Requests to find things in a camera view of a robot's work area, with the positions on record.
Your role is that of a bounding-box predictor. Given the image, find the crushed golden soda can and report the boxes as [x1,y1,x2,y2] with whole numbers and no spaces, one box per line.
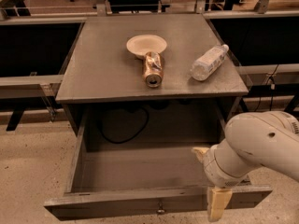
[143,51,164,88]

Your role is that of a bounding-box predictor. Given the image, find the white paper bowl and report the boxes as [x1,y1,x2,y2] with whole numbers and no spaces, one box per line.
[126,35,167,59]

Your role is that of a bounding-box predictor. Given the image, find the metal railing frame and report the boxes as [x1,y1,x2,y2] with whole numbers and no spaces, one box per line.
[0,0,299,133]

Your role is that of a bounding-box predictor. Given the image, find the clear plastic water bottle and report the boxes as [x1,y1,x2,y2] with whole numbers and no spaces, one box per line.
[191,44,229,81]

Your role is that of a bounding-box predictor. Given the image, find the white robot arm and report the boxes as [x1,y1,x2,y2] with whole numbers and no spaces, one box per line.
[192,111,299,222]

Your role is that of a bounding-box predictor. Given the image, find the black cable behind cabinet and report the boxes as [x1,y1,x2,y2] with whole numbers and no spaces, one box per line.
[97,105,150,145]

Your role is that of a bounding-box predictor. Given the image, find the grey top drawer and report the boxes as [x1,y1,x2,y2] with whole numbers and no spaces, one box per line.
[43,106,274,222]

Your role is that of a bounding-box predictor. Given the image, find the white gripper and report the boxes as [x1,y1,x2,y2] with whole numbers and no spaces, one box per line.
[192,144,249,222]

